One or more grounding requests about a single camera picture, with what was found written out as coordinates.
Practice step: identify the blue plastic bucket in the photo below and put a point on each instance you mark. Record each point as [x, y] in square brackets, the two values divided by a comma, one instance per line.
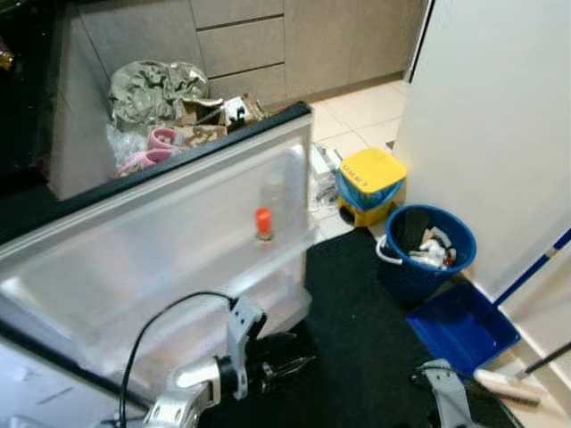
[419, 283]

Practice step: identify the white crumpled trash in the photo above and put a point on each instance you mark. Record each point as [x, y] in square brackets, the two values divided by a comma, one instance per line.
[433, 254]

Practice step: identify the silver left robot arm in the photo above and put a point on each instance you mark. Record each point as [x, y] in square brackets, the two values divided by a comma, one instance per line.
[183, 392]

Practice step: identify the clear plastic bag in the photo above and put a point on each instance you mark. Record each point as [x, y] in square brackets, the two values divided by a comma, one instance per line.
[123, 143]

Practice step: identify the silver fridge door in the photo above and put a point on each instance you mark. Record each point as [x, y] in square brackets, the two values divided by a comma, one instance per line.
[134, 250]

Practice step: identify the clear fridge door shelf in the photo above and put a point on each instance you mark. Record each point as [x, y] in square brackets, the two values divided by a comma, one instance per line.
[178, 267]
[223, 321]

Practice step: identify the pink plastic object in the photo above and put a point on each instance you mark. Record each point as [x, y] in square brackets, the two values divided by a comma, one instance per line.
[143, 163]
[161, 138]

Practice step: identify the large brown cardboard box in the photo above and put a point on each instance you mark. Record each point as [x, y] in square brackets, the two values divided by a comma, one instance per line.
[203, 135]

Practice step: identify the light grey right wrist camera mount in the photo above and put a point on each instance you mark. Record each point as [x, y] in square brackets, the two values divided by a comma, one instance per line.
[451, 397]

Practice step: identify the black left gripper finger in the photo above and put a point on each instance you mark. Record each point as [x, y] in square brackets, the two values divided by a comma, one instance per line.
[297, 367]
[293, 343]

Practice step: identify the grey green crumpled bag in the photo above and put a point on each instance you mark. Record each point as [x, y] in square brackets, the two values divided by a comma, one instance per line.
[152, 94]

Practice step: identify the yellow bin with blue liner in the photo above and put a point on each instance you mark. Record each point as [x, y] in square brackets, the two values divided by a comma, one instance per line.
[375, 169]

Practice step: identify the grey drawer cabinet row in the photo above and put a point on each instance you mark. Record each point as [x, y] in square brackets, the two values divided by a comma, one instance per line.
[339, 45]

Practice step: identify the small brown cardboard box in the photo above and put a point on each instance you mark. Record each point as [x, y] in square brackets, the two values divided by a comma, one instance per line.
[254, 111]

